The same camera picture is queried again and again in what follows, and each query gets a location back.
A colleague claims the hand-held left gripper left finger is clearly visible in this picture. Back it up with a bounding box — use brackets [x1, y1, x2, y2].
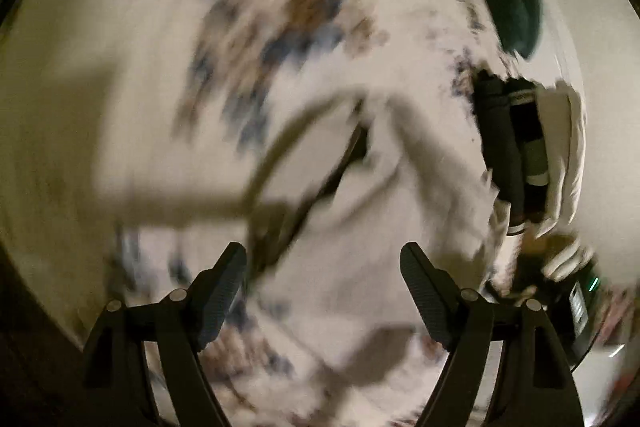
[82, 242, 248, 427]

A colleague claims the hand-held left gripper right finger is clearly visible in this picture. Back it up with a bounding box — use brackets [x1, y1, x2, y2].
[400, 242, 583, 427]

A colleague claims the white cloth garment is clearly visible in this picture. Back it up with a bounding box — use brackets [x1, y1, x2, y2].
[250, 92, 508, 358]

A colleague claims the white folded cloth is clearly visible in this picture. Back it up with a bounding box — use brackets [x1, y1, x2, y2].
[534, 79, 587, 238]

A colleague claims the black ribbed folded cloth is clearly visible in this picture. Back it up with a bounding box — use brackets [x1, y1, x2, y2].
[472, 73, 526, 228]

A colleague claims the black and grey folded cloth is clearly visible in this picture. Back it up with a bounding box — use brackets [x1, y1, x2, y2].
[506, 79, 552, 236]

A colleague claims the floral printed blanket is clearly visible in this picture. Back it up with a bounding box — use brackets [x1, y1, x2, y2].
[0, 0, 586, 427]

